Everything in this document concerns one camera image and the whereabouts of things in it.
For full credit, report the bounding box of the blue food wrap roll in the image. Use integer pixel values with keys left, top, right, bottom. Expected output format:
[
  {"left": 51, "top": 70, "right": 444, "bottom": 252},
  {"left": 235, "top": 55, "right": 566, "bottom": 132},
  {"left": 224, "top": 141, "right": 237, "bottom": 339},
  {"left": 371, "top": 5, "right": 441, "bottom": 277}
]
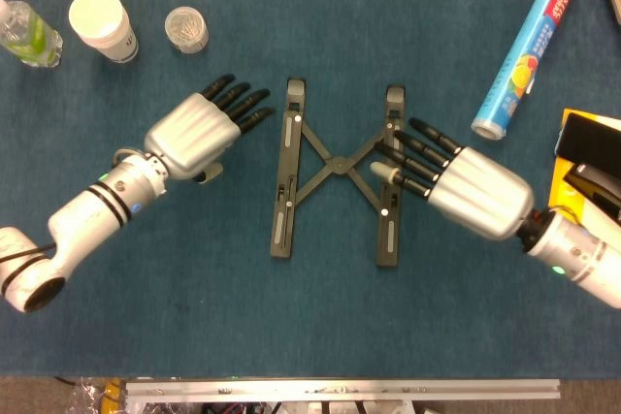
[{"left": 469, "top": 0, "right": 583, "bottom": 143}]

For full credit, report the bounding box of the teal table cloth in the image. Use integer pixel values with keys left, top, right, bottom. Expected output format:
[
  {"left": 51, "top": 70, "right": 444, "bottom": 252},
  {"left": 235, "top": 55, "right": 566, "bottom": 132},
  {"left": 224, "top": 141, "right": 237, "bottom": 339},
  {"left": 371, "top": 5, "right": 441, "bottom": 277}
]
[{"left": 0, "top": 0, "right": 621, "bottom": 379}]

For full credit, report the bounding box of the black stapler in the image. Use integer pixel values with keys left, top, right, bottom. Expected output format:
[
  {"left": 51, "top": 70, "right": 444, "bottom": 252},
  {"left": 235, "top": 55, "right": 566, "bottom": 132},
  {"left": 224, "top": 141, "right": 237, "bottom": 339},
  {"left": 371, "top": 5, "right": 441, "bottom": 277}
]
[{"left": 562, "top": 163, "right": 621, "bottom": 224}]

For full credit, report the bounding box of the crumpled clear plastic wrap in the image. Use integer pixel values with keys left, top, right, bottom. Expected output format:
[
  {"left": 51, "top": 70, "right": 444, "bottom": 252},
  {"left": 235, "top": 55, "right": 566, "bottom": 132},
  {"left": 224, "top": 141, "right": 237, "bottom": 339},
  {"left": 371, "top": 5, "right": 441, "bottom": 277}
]
[{"left": 65, "top": 377, "right": 107, "bottom": 414}]

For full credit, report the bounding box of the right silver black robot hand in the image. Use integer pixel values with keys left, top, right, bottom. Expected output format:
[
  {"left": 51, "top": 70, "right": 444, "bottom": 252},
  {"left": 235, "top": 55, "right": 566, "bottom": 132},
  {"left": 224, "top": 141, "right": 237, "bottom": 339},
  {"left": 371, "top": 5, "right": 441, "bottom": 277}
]
[{"left": 369, "top": 116, "right": 536, "bottom": 241}]

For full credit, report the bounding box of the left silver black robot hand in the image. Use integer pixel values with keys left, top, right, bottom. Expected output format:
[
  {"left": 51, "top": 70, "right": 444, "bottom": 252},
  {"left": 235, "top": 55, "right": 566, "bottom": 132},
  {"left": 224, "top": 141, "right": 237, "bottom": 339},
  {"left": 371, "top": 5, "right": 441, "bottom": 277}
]
[{"left": 144, "top": 73, "right": 277, "bottom": 185}]

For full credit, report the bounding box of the clear plastic toothpick jar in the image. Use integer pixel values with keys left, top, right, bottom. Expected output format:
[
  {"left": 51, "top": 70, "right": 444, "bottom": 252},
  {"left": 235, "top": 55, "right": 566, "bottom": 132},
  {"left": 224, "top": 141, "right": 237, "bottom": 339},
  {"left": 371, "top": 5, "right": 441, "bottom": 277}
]
[{"left": 163, "top": 5, "right": 211, "bottom": 54}]

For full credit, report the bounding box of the white paper cup stack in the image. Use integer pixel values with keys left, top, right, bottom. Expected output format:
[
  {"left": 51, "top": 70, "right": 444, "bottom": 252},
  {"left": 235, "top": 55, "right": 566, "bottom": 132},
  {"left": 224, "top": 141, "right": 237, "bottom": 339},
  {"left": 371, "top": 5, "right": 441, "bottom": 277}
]
[{"left": 67, "top": 0, "right": 140, "bottom": 64}]

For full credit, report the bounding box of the clear bottle green label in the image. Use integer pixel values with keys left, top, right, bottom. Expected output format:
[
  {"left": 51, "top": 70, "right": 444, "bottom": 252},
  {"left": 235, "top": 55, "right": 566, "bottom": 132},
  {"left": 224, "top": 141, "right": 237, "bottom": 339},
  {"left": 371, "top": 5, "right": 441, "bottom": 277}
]
[{"left": 0, "top": 0, "right": 64, "bottom": 69}]

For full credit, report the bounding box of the aluminium frame rail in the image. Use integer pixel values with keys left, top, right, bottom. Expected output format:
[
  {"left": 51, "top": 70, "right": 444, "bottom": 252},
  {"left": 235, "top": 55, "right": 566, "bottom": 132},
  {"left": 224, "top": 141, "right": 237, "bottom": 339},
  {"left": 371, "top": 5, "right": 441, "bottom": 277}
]
[{"left": 124, "top": 378, "right": 562, "bottom": 406}]

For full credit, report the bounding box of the black phone blue case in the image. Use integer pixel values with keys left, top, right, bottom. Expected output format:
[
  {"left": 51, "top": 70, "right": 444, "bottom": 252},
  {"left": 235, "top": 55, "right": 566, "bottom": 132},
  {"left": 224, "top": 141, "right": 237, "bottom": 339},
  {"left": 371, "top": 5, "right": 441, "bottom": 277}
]
[{"left": 555, "top": 111, "right": 621, "bottom": 169}]

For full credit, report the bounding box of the yellow white booklet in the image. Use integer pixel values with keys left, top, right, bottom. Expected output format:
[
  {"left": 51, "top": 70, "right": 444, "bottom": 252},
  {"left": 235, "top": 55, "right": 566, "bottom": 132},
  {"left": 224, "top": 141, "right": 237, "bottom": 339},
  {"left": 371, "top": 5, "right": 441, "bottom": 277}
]
[{"left": 541, "top": 107, "right": 621, "bottom": 240}]

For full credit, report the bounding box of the black metal laptop stand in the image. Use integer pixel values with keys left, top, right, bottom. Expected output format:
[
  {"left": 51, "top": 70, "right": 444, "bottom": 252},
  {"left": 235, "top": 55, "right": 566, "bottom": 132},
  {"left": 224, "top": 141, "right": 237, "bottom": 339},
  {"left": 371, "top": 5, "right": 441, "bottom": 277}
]
[{"left": 269, "top": 77, "right": 407, "bottom": 269}]

